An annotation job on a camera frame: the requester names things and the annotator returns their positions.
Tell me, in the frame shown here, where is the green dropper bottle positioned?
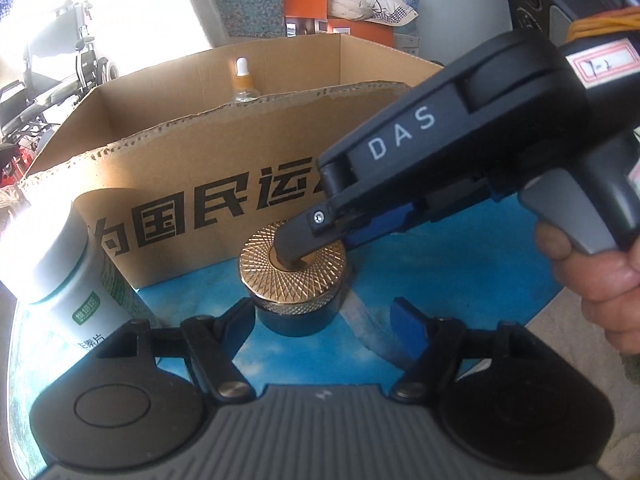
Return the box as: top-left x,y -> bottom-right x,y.
232,56 -> 262,104

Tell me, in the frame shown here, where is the orange cardboard box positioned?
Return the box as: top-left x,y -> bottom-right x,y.
282,0 -> 396,52

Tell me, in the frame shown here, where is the white quilted cloth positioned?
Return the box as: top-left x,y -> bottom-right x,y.
327,0 -> 396,22

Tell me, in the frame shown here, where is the brown cardboard box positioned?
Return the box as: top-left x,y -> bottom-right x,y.
17,32 -> 446,291

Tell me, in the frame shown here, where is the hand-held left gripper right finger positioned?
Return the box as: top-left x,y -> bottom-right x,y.
390,297 -> 556,404

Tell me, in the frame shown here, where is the white vitamin bottle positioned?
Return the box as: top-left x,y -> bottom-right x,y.
0,200 -> 157,356

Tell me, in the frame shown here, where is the gold lid black jar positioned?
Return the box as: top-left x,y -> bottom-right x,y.
239,219 -> 349,337

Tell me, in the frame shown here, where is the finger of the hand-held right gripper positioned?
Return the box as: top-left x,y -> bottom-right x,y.
273,200 -> 362,264
345,180 -> 522,252

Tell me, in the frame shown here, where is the checked brim hat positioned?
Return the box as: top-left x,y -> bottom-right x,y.
365,2 -> 419,27

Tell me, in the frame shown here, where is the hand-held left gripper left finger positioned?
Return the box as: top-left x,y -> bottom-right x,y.
95,299 -> 257,404

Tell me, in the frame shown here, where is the person's right hand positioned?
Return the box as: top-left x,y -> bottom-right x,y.
532,221 -> 640,347

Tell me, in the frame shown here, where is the white small appliance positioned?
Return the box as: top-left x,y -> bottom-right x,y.
395,30 -> 424,56

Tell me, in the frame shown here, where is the grey folding wheelchair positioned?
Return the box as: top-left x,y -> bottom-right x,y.
0,0 -> 121,136

